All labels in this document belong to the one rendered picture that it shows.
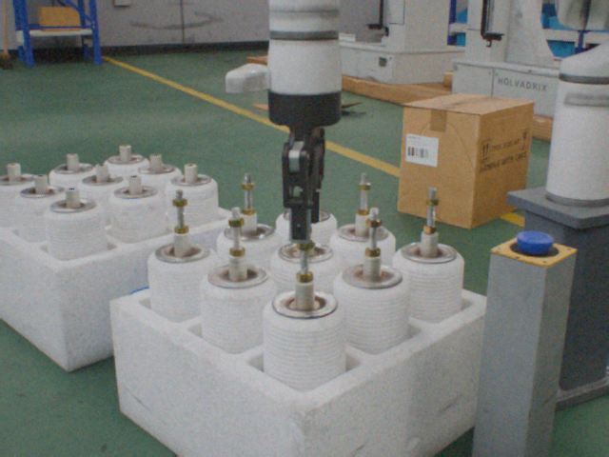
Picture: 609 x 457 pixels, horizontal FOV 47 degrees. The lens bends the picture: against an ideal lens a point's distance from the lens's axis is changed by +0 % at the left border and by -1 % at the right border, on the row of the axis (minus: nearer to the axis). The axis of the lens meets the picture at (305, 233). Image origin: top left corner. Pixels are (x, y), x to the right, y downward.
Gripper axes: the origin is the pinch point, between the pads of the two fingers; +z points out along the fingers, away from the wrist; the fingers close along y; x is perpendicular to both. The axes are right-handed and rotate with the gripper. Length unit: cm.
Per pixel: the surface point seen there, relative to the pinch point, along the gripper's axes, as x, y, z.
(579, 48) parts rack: -147, 576, 23
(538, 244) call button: -25.2, 3.3, 2.5
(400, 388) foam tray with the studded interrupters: -11.1, 2.2, 21.2
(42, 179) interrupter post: 53, 39, 7
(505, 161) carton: -36, 119, 20
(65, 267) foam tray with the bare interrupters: 42, 23, 17
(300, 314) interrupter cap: 0.1, -3.0, 9.8
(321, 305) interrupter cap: -1.8, 0.2, 10.0
